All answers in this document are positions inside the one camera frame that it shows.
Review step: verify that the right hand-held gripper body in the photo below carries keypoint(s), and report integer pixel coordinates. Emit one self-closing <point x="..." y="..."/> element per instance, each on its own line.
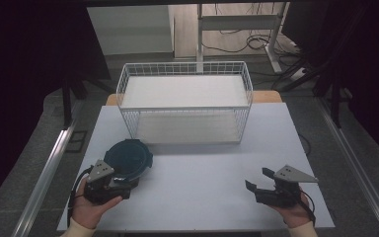
<point x="284" y="189"/>

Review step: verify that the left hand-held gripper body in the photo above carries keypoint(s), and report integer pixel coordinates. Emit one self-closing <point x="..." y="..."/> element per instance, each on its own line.
<point x="102" y="184"/>

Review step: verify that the dark blue round lidded container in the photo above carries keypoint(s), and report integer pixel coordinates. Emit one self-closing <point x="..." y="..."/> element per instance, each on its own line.
<point x="128" y="159"/>

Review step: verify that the person's left hand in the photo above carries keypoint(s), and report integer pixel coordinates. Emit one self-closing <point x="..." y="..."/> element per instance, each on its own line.
<point x="90" y="205"/>

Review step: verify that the person's right hand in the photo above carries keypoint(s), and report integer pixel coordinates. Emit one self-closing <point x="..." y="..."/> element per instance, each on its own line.
<point x="294" y="212"/>

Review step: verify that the black metal stand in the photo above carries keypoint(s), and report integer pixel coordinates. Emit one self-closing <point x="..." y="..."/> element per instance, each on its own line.
<point x="70" y="95"/>
<point x="332" y="89"/>

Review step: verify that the white power strip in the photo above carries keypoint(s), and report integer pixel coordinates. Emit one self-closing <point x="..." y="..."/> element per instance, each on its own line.
<point x="298" y="74"/>

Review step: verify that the aluminium rail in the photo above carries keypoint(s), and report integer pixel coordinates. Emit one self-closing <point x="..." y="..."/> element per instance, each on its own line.
<point x="358" y="168"/>
<point x="42" y="182"/>

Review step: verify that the white metal desk frame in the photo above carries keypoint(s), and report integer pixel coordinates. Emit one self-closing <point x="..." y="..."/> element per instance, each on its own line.
<point x="240" y="24"/>

